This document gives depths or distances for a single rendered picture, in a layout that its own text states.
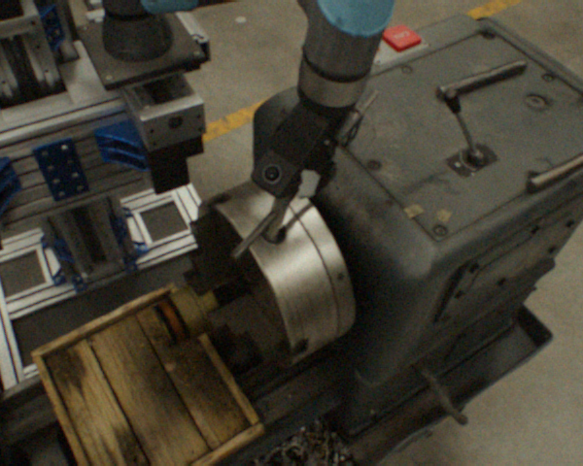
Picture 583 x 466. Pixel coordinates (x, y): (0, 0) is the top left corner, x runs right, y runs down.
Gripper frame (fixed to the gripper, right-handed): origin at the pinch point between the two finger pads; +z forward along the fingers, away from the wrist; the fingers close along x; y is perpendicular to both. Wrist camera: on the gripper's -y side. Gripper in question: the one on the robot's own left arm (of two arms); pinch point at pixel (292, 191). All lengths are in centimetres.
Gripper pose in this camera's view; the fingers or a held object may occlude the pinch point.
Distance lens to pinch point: 80.1
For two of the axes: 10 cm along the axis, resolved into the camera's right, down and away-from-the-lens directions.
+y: 5.9, -6.7, 4.4
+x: -7.9, -5.8, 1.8
